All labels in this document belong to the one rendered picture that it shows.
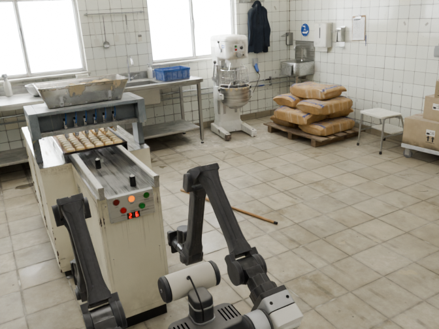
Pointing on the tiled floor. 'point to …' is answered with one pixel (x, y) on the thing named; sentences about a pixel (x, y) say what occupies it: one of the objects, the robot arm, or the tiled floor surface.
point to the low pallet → (312, 134)
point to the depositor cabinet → (66, 187)
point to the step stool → (382, 123)
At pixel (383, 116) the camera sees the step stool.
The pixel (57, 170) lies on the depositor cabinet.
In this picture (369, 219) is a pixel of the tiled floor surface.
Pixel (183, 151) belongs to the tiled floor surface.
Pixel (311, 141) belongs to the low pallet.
